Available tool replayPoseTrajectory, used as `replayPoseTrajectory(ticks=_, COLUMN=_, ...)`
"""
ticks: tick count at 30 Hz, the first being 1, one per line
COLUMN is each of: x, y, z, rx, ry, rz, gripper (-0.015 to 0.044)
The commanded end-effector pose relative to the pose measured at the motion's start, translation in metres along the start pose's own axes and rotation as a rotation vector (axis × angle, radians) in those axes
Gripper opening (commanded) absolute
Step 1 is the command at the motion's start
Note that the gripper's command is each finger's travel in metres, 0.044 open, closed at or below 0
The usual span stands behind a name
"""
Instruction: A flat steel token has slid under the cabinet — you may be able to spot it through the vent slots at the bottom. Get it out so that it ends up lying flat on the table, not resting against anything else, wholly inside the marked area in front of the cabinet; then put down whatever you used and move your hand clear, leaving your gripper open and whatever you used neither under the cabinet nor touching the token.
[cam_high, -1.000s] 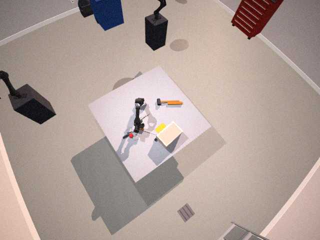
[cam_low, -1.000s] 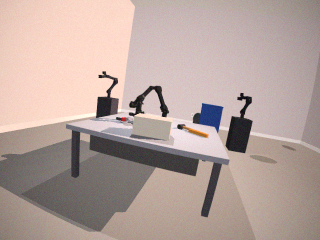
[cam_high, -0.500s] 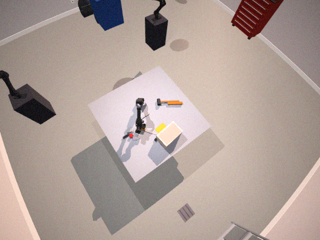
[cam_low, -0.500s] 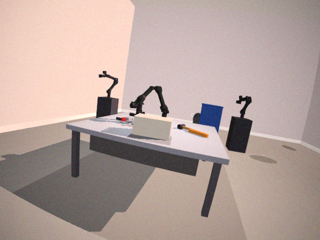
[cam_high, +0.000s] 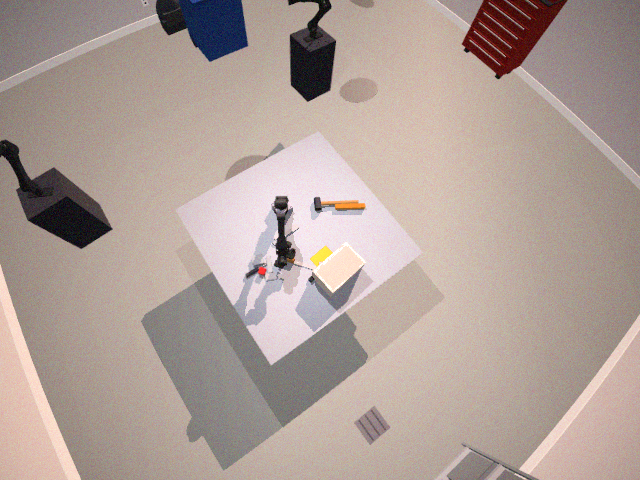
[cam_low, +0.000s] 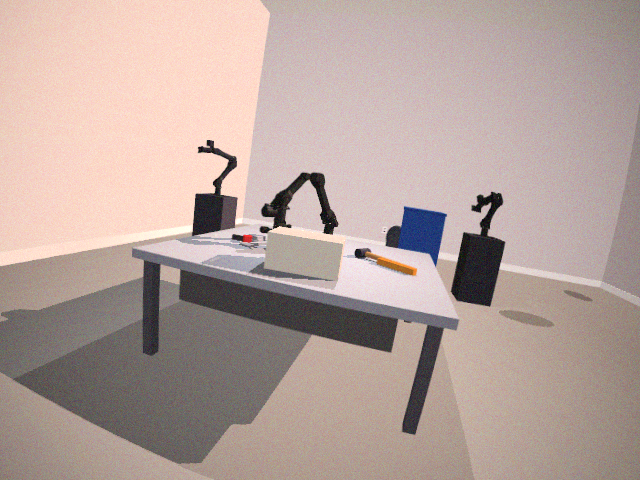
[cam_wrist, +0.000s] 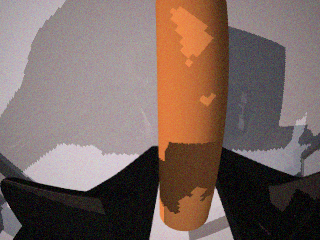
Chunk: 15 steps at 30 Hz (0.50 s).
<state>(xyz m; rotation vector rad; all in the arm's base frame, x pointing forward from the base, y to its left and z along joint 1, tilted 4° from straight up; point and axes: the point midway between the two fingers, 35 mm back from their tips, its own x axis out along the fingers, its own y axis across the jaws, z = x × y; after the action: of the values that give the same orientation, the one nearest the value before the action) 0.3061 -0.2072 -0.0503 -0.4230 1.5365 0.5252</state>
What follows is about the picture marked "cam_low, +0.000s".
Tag beige rectangular box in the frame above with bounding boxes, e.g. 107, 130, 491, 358
263, 227, 346, 281

